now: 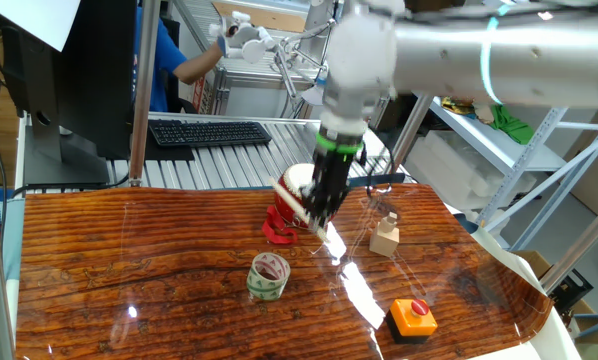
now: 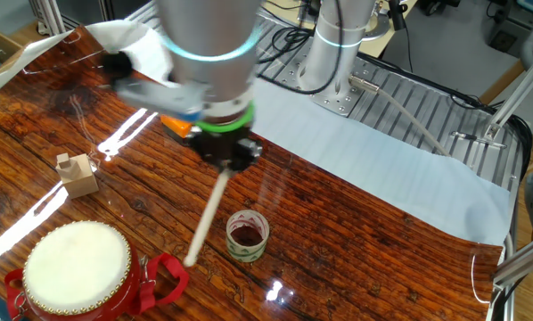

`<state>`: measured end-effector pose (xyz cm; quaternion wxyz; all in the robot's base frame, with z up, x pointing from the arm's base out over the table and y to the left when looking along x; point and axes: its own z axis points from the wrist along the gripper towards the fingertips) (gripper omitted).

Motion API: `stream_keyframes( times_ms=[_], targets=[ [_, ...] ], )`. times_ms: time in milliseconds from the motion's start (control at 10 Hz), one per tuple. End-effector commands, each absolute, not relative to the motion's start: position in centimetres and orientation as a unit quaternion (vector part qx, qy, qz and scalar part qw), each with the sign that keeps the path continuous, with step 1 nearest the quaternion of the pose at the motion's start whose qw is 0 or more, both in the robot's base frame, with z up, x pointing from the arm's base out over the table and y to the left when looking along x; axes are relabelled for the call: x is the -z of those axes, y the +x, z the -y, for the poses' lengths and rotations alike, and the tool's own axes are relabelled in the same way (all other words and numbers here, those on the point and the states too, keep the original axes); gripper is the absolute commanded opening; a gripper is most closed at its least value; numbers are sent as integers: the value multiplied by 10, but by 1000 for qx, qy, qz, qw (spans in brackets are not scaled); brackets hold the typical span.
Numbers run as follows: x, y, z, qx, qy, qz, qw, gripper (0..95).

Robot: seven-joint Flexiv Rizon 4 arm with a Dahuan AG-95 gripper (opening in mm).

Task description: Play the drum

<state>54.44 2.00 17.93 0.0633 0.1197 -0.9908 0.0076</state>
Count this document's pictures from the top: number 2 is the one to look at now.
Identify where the grey cable with metal connector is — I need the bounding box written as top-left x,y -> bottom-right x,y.
348,74 -> 451,158

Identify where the patterned adhesive tape roll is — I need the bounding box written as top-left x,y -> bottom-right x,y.
225,209 -> 271,263

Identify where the cardboard box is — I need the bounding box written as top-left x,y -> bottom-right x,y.
0,24 -> 25,84

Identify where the green flange ring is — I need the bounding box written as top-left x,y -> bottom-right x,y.
193,103 -> 256,134

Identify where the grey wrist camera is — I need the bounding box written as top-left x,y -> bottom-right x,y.
113,78 -> 210,122

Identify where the wooden block with peg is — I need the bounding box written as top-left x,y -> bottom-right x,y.
54,152 -> 100,200

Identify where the white wooden drumstick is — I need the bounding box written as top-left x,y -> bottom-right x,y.
182,169 -> 232,268

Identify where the red drum with strap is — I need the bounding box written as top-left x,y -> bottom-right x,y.
4,219 -> 191,321

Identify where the black cable bundle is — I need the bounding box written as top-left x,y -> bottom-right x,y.
448,93 -> 533,179

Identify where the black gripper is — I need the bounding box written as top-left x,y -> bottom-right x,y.
190,128 -> 264,174

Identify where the black camera cable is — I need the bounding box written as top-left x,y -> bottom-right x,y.
101,0 -> 343,95

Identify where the orange emergency stop button box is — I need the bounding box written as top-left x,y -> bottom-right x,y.
160,114 -> 195,147

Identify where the aluminium frame post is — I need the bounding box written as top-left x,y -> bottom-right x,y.
492,227 -> 533,291
483,53 -> 533,140

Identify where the wood grain table mat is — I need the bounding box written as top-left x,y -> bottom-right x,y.
0,25 -> 504,321

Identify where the white table sheet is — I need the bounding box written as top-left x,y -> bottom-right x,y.
84,20 -> 513,247

